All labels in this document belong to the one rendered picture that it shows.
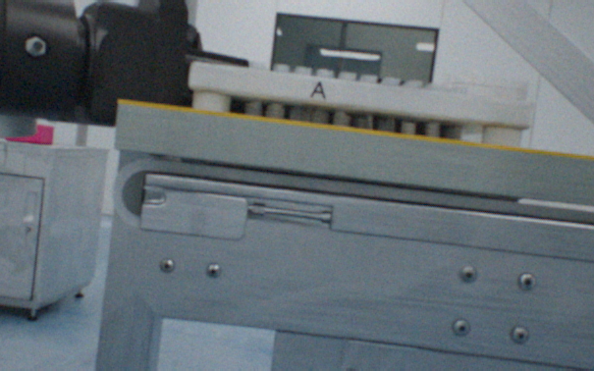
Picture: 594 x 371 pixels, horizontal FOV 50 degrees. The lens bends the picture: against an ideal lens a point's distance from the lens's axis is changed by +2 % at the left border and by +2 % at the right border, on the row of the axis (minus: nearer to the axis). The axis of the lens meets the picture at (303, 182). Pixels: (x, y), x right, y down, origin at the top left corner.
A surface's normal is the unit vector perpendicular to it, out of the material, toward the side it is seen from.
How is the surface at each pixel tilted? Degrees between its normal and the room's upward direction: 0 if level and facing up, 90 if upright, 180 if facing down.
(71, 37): 78
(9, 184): 92
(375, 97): 90
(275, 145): 90
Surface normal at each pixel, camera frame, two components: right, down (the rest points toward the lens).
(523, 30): -0.54, -0.07
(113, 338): 0.00, 0.05
